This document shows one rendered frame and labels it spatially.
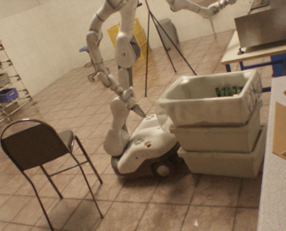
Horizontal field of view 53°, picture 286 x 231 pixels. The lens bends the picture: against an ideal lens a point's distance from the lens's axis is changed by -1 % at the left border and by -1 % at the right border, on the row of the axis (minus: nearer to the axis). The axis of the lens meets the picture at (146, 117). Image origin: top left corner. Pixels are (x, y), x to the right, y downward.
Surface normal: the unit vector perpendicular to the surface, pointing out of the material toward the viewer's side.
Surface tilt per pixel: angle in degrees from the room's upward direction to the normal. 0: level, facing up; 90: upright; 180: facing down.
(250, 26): 90
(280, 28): 90
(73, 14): 90
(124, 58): 90
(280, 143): 41
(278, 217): 0
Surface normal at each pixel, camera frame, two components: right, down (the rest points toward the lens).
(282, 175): -0.34, -0.84
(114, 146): -0.22, 0.50
